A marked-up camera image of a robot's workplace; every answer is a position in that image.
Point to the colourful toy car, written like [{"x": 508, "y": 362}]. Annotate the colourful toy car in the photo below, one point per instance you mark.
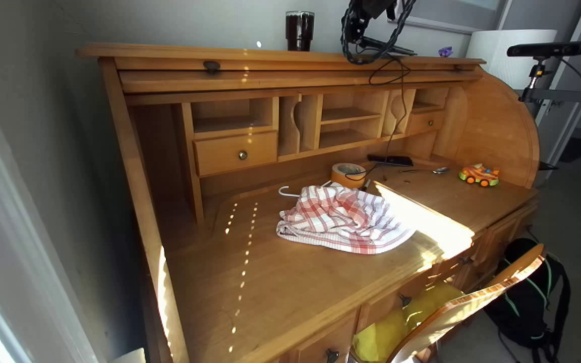
[{"x": 479, "y": 174}]

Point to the black remote control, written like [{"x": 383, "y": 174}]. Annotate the black remote control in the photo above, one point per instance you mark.
[{"x": 391, "y": 160}]

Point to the black green backpack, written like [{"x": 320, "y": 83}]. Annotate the black green backpack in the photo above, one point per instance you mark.
[{"x": 519, "y": 313}]

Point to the small desk drawer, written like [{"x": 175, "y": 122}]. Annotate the small desk drawer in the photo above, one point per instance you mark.
[
  {"x": 234, "y": 152},
  {"x": 423, "y": 122}
]

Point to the yellow chair cushion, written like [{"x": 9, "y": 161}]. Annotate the yellow chair cushion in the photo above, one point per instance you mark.
[{"x": 375, "y": 342}]

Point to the black travel mug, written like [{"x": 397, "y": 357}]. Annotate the black travel mug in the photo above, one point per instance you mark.
[{"x": 299, "y": 28}]

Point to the black camera on tripod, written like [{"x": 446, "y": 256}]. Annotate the black camera on tripod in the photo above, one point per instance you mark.
[{"x": 539, "y": 54}]

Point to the wooden chair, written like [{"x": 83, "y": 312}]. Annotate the wooden chair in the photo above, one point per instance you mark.
[{"x": 461, "y": 309}]

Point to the roll of masking tape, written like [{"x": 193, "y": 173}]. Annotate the roll of masking tape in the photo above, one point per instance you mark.
[{"x": 348, "y": 174}]

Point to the right small desk drawer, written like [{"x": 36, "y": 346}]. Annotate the right small desk drawer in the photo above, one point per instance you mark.
[{"x": 423, "y": 122}]

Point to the red white checkered cloth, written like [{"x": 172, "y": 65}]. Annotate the red white checkered cloth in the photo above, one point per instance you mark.
[{"x": 340, "y": 218}]

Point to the purple sticker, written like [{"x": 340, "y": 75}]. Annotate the purple sticker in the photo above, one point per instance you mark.
[{"x": 446, "y": 51}]

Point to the white plastic clothes hanger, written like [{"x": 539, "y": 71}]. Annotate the white plastic clothes hanger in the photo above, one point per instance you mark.
[{"x": 284, "y": 192}]

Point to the wooden roll-top desk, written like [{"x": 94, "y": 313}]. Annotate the wooden roll-top desk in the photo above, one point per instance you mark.
[{"x": 226, "y": 287}]

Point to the left small desk drawer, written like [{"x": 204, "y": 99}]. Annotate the left small desk drawer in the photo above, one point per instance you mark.
[{"x": 234, "y": 152}]

